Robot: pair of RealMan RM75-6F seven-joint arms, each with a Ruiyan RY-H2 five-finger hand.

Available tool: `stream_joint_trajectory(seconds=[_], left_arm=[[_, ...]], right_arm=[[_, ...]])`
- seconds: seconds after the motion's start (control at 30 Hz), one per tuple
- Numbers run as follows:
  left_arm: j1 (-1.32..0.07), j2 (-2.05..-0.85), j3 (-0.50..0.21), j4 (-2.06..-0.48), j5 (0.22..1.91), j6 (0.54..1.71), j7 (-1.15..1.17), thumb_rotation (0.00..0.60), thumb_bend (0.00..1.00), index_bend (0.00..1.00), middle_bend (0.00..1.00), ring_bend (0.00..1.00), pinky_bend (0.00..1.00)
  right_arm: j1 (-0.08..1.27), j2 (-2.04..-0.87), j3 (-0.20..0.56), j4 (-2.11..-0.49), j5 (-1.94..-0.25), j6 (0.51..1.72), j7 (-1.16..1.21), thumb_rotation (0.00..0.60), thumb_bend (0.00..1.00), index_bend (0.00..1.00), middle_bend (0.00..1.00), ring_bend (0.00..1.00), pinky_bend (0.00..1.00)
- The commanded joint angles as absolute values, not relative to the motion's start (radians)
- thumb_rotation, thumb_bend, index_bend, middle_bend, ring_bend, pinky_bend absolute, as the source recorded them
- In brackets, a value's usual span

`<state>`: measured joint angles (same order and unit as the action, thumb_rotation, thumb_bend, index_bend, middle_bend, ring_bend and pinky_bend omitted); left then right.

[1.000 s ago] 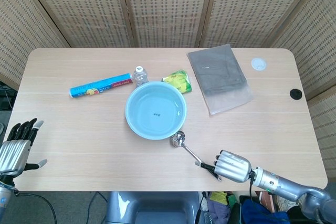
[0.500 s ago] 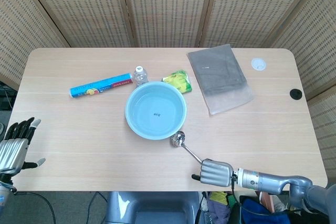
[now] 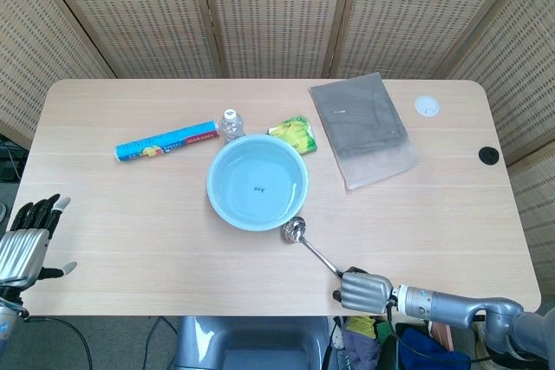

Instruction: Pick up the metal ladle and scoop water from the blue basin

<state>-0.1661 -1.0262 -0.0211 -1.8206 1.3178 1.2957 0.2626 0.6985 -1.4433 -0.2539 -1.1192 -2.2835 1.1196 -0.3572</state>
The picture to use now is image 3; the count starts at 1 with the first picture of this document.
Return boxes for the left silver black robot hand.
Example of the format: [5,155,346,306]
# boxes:
[0,193,79,289]

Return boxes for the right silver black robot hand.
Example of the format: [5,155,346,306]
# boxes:
[332,265,395,315]

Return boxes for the stainless steel ladle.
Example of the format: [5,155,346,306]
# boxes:
[282,216,346,280]

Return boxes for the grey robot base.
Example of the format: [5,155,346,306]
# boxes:
[172,315,344,370]

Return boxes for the light blue plastic basin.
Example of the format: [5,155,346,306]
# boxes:
[206,133,310,233]

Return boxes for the clear water bottle white cap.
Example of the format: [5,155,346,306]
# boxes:
[219,108,246,144]

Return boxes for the yellow purple cloth bundle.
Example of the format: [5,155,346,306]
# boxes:
[341,315,379,366]

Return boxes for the dark blue bag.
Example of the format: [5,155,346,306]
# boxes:
[395,326,472,370]

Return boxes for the grey cloth in plastic bag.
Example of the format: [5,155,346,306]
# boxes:
[308,71,421,191]

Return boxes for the yellow green snack packet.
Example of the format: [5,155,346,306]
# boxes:
[266,114,319,157]

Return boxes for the blue plastic wrap roll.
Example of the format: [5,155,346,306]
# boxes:
[114,120,220,164]

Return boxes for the black round desk grommet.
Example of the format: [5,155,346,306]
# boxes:
[478,146,500,166]

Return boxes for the woven wicker folding screen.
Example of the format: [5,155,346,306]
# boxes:
[0,0,555,315]

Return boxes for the black cable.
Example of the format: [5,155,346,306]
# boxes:
[21,315,95,370]

